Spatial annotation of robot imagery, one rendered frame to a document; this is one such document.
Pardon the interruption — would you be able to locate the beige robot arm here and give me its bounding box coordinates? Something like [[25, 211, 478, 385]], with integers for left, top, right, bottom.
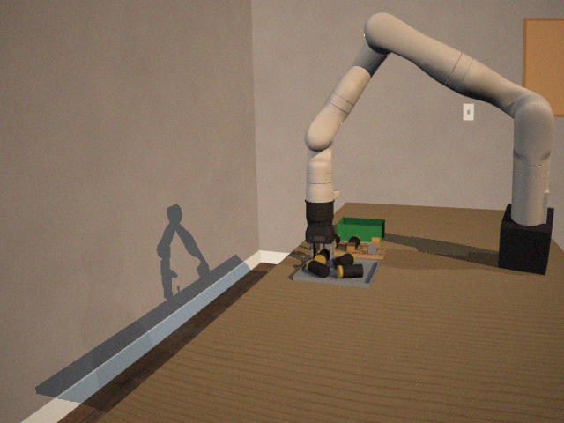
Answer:
[[304, 12, 554, 226]]

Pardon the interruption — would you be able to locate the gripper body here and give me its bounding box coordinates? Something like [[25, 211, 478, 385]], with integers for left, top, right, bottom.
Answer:
[[305, 182, 341, 244]]

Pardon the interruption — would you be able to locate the green open-top box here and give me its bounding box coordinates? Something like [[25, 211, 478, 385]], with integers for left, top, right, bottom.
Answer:
[[337, 217, 385, 244]]

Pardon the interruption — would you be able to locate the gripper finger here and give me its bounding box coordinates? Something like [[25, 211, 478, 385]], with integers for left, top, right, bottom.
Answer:
[[327, 241, 335, 263], [307, 242, 316, 259]]

